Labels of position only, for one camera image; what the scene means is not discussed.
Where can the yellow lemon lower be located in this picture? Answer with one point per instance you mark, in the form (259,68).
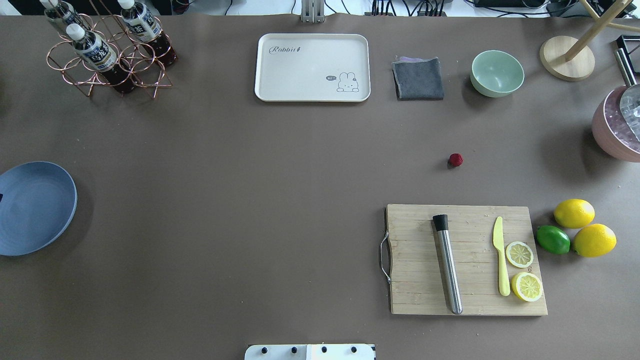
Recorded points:
(594,240)

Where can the blue plate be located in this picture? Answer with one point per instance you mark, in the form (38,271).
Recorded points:
(38,202)

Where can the yellow lemon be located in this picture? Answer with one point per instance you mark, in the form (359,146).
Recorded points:
(594,240)
(574,213)

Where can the top drink bottle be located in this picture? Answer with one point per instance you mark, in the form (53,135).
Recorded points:
(99,54)

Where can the white rabbit tray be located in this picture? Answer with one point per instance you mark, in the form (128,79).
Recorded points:
(312,67)

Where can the wooden stand base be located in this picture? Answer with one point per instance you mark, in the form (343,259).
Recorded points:
(571,59)

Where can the yellow lemon upper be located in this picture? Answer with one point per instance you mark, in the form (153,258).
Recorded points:
(574,213)

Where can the red strawberry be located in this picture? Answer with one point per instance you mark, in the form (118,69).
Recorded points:
(456,159)

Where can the grey folded cloth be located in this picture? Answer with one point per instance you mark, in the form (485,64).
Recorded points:
(418,79)

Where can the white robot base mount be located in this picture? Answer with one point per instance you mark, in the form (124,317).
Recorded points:
(322,351)

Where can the steel muddler black tip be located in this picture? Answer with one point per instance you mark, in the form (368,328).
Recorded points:
(443,231)

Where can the green bowl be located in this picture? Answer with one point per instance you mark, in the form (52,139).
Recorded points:
(496,74)

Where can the lower middle drink bottle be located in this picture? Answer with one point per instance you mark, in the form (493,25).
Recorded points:
(148,31)

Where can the drink bottle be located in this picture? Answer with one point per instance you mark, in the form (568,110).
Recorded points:
(60,14)
(99,54)
(148,31)

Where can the pink ice bucket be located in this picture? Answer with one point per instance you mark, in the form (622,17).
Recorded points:
(610,129)

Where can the thick lemon half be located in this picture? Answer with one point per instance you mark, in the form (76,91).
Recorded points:
(527,286)

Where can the yellow plastic knife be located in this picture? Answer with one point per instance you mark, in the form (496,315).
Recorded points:
(499,244)

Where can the thin lemon slice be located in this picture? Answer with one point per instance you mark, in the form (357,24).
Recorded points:
(519,254)

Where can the green lime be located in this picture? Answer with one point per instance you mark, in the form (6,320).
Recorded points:
(553,239)

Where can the copper wire bottle rack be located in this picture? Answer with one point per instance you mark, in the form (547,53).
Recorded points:
(148,73)

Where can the lower outer drink bottle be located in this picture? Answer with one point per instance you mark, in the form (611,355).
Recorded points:
(60,14)

